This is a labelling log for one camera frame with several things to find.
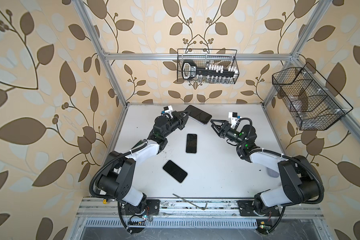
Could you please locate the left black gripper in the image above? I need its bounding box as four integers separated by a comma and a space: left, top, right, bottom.
161, 108, 190, 140

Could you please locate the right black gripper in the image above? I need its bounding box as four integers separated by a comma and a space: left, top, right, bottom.
211, 119, 245, 148

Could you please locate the black phone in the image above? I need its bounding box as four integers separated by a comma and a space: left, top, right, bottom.
185, 105, 212, 125
163, 160, 188, 183
186, 134, 198, 154

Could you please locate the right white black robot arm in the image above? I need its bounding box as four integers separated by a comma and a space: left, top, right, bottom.
210, 118, 325, 216

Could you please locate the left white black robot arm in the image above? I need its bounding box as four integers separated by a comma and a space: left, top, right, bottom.
89, 106, 190, 214

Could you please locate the black phone tilted front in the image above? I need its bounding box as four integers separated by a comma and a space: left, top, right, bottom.
163, 160, 188, 183

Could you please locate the black socket holder tool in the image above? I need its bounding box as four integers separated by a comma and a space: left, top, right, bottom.
180, 60, 239, 81

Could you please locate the metal hex key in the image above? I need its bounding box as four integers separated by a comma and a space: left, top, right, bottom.
173, 194, 208, 211

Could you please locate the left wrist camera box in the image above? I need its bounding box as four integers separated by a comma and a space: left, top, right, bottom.
161, 106, 174, 119

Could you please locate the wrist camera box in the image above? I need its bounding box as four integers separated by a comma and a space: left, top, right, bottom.
161, 106, 174, 119
229, 112, 241, 128

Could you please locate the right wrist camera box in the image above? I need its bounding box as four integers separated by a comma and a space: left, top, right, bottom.
229, 112, 241, 128

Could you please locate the black wire basket back wall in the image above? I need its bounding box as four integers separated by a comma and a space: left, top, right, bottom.
177, 48, 240, 85

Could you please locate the black wire basket wall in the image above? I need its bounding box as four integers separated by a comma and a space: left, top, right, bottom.
177, 48, 240, 85
272, 62, 354, 131

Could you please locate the black wire basket right wall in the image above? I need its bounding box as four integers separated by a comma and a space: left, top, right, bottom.
272, 62, 354, 131

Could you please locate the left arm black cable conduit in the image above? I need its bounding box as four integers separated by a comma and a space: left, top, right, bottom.
88, 151, 133, 199

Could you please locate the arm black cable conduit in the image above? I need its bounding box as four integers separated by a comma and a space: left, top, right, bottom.
239, 117, 325, 205
88, 151, 133, 199

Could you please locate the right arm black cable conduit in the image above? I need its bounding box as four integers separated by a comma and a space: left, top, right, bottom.
239, 117, 325, 205

